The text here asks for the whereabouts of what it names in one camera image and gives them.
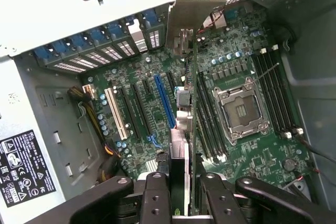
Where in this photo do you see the small silver finned heatsink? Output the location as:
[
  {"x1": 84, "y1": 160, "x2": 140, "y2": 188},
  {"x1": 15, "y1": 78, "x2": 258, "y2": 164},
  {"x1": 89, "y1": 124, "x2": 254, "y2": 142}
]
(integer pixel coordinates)
[{"x1": 145, "y1": 159, "x2": 159, "y2": 173}]

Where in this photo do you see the round coin cell battery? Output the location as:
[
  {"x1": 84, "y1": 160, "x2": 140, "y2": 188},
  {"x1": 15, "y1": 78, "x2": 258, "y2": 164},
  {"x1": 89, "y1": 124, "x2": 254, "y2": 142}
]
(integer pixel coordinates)
[{"x1": 283, "y1": 157, "x2": 298, "y2": 172}]

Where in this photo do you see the black RAM slot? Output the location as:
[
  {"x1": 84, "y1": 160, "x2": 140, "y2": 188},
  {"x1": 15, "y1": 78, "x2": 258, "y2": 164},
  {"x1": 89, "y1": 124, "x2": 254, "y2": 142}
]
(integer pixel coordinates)
[
  {"x1": 198, "y1": 71, "x2": 224, "y2": 156},
  {"x1": 197, "y1": 72, "x2": 219, "y2": 158},
  {"x1": 251, "y1": 53, "x2": 289, "y2": 140},
  {"x1": 201, "y1": 71, "x2": 228, "y2": 155},
  {"x1": 265, "y1": 45, "x2": 305, "y2": 134},
  {"x1": 259, "y1": 48, "x2": 299, "y2": 135},
  {"x1": 256, "y1": 50, "x2": 293, "y2": 138},
  {"x1": 195, "y1": 73, "x2": 215, "y2": 161}
]

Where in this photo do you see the long black expansion slot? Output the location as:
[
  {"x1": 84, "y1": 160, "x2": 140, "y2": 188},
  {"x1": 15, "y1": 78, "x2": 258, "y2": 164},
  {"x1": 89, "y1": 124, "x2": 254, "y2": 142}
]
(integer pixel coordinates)
[
  {"x1": 118, "y1": 87, "x2": 140, "y2": 138},
  {"x1": 130, "y1": 83, "x2": 153, "y2": 136}
]

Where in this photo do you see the silver CPU socket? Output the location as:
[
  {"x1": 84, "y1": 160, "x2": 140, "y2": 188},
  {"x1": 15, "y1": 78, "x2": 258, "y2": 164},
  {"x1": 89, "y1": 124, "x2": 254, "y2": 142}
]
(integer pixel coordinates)
[{"x1": 212, "y1": 76, "x2": 271, "y2": 146}]

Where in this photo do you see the white expansion slot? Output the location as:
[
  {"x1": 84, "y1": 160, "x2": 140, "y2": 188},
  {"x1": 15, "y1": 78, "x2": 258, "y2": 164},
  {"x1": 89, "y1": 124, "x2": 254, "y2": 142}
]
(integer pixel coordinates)
[{"x1": 104, "y1": 87, "x2": 129, "y2": 141}]

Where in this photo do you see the blue expansion slot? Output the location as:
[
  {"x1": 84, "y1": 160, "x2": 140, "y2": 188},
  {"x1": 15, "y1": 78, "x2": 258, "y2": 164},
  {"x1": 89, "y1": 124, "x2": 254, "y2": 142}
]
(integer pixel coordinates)
[{"x1": 153, "y1": 74, "x2": 176, "y2": 130}]

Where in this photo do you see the short black expansion slot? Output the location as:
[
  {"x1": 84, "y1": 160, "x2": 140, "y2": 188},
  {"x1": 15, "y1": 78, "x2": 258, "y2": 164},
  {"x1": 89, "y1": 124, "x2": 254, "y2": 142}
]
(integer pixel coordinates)
[
  {"x1": 165, "y1": 71, "x2": 177, "y2": 93},
  {"x1": 141, "y1": 79, "x2": 153, "y2": 96}
]

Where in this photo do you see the white power connector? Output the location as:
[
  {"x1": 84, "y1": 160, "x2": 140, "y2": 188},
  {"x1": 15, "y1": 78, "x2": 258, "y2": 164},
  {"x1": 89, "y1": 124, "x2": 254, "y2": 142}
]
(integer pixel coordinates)
[{"x1": 82, "y1": 84, "x2": 98, "y2": 101}]

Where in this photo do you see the black printed rating label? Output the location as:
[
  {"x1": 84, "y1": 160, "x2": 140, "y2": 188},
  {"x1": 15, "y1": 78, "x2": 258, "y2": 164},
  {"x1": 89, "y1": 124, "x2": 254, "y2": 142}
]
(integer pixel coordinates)
[{"x1": 0, "y1": 129, "x2": 57, "y2": 208}]

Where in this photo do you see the grey metal PC case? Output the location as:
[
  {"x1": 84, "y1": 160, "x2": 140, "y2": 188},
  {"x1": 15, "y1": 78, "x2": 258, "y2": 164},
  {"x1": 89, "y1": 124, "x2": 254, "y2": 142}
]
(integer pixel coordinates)
[{"x1": 0, "y1": 0, "x2": 336, "y2": 224}]

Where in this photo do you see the thin metal locking lever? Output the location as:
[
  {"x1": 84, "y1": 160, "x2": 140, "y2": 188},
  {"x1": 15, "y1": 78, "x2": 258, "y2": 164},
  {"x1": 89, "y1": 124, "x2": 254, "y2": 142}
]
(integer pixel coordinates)
[{"x1": 252, "y1": 62, "x2": 280, "y2": 83}]

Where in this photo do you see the vented metal slot cover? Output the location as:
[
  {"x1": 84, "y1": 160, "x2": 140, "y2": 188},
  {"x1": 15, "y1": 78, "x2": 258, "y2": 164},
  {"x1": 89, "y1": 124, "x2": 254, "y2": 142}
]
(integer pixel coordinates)
[
  {"x1": 111, "y1": 36, "x2": 138, "y2": 57},
  {"x1": 45, "y1": 60, "x2": 87, "y2": 74},
  {"x1": 78, "y1": 47, "x2": 111, "y2": 65},
  {"x1": 143, "y1": 22, "x2": 166, "y2": 51},
  {"x1": 94, "y1": 42, "x2": 124, "y2": 61},
  {"x1": 62, "y1": 52, "x2": 100, "y2": 69}
]

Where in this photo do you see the shiny silver slot cover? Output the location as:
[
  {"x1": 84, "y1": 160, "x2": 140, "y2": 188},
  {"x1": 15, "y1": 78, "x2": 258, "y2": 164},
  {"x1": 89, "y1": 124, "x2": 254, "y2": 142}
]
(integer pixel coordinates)
[{"x1": 128, "y1": 23, "x2": 150, "y2": 53}]

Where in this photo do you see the green motherboard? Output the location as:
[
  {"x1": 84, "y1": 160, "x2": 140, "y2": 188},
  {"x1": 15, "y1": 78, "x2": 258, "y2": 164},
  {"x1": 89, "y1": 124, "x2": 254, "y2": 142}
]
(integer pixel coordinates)
[{"x1": 80, "y1": 1, "x2": 317, "y2": 192}]

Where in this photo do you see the thin red and black wire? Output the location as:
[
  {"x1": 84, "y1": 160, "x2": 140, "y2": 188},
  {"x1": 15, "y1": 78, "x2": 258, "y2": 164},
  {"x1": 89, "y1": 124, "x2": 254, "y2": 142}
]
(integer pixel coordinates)
[{"x1": 282, "y1": 166, "x2": 324, "y2": 190}]

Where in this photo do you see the yellow and black wire bundle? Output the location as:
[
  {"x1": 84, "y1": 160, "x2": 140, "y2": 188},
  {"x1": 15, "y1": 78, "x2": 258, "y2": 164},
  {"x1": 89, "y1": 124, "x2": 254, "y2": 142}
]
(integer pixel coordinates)
[{"x1": 67, "y1": 86, "x2": 123, "y2": 183}]

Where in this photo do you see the black cable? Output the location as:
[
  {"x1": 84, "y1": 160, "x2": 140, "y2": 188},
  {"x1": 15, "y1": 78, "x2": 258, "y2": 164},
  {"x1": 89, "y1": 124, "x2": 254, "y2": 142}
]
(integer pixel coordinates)
[{"x1": 296, "y1": 133, "x2": 336, "y2": 165}]

